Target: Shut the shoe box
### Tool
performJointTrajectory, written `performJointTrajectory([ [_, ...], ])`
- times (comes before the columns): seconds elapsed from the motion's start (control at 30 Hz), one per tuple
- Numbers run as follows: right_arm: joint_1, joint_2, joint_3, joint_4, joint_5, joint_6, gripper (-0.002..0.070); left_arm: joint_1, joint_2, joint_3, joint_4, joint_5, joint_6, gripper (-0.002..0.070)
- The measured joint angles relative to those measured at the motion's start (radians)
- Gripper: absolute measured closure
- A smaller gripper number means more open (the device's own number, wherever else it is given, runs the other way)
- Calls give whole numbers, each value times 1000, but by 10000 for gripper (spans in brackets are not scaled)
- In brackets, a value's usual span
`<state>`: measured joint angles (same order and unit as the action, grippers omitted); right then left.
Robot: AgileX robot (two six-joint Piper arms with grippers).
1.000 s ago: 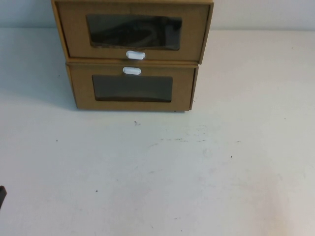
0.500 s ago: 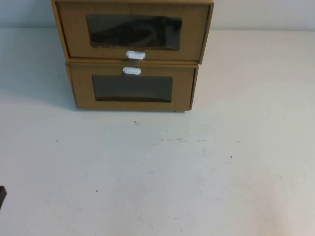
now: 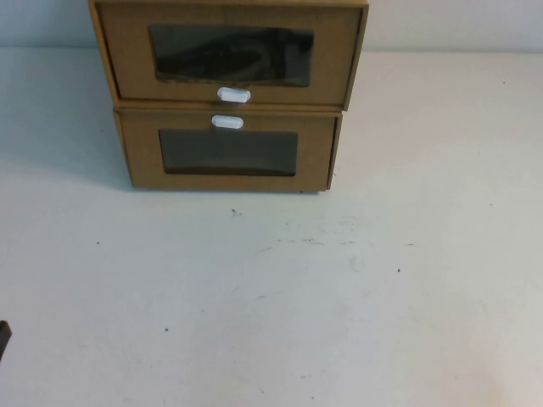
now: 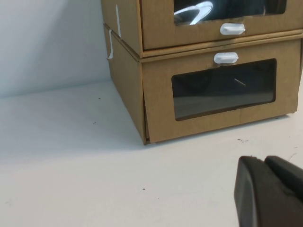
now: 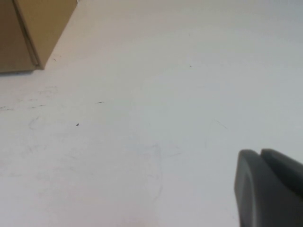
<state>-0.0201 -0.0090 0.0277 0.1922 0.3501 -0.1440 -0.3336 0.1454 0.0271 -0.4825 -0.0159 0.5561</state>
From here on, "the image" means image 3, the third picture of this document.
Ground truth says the cardboard sleeve of scuffed-window drawer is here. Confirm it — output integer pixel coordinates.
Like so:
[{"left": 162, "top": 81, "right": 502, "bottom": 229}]
[{"left": 88, "top": 0, "right": 370, "bottom": 112}]

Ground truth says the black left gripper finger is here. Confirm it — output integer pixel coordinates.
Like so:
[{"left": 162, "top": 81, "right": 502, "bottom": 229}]
[{"left": 0, "top": 320, "right": 13, "bottom": 362}]

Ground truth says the white handle below drawer window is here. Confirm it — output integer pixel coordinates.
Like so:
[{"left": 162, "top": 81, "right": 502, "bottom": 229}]
[{"left": 216, "top": 86, "right": 252, "bottom": 103}]

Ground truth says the cardboard drawer with scuffed window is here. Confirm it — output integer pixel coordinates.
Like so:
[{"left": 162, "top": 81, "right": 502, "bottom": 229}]
[{"left": 98, "top": 3, "right": 362, "bottom": 105}]

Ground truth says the cardboard drawer with clean window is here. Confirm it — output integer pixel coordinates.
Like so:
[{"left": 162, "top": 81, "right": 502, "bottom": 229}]
[{"left": 120, "top": 112, "right": 339, "bottom": 192}]

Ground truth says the cardboard sleeve of clean-window drawer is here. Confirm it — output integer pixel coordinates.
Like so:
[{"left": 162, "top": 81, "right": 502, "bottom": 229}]
[{"left": 112, "top": 104, "right": 344, "bottom": 197}]

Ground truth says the white handle above drawer window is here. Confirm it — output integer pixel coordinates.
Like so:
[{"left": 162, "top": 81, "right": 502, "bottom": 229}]
[{"left": 211, "top": 114, "right": 246, "bottom": 129}]

